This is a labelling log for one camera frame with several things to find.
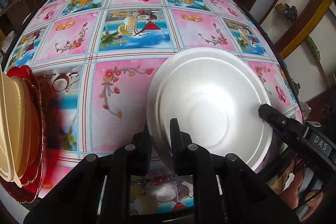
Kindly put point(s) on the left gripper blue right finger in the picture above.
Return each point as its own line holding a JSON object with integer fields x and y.
{"x": 226, "y": 190}

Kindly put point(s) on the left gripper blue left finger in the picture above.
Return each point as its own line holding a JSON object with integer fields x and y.
{"x": 97, "y": 189}

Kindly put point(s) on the large red glass plate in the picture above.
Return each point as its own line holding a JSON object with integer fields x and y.
{"x": 25, "y": 194}

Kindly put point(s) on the white foam bowl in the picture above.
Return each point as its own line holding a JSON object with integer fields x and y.
{"x": 215, "y": 98}

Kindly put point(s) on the large beige plastic bowl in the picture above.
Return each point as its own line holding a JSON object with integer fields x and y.
{"x": 8, "y": 91}

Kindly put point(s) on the small red glass plate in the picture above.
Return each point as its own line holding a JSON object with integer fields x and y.
{"x": 34, "y": 169}

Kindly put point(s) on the small beige plastic bowl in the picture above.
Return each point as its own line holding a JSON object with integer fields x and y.
{"x": 21, "y": 137}

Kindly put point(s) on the person right hand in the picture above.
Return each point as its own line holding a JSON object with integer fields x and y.
{"x": 291, "y": 194}

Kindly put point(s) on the colourful printed tablecloth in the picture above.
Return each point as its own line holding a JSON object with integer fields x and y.
{"x": 95, "y": 59}

